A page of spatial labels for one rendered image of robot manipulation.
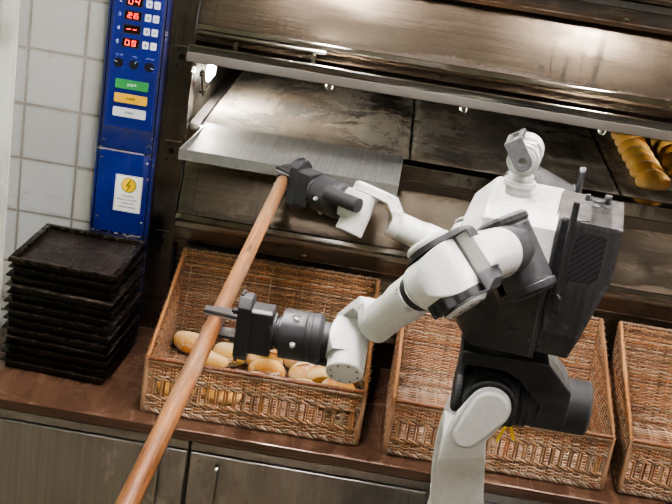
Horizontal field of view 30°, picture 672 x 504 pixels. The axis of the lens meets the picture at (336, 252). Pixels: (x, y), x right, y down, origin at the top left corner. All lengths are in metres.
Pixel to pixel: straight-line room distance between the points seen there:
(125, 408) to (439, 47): 1.22
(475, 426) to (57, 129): 1.52
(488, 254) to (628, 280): 1.48
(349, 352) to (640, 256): 1.50
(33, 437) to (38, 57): 1.01
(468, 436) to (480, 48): 1.14
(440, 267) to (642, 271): 1.56
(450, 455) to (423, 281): 0.69
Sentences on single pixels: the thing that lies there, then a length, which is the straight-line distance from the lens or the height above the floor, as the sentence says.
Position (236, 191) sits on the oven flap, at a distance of 3.44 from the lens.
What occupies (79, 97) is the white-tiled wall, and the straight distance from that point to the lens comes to 3.46.
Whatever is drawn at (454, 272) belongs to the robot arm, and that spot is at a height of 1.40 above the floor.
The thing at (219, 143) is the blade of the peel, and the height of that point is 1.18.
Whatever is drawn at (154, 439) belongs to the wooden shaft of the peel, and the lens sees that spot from 1.81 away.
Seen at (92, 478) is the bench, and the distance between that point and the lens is 3.24.
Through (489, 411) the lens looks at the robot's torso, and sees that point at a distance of 2.56.
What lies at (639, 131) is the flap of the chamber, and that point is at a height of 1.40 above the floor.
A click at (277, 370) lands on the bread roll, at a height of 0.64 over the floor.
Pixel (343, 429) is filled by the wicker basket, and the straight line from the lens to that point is 3.12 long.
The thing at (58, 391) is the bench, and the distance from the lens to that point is 3.24.
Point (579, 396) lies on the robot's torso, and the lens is 2.61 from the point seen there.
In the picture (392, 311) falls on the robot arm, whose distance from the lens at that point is 2.05.
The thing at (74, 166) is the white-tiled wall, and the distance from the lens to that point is 3.52.
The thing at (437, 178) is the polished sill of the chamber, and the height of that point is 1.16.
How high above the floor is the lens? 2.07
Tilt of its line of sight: 20 degrees down
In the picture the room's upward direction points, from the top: 9 degrees clockwise
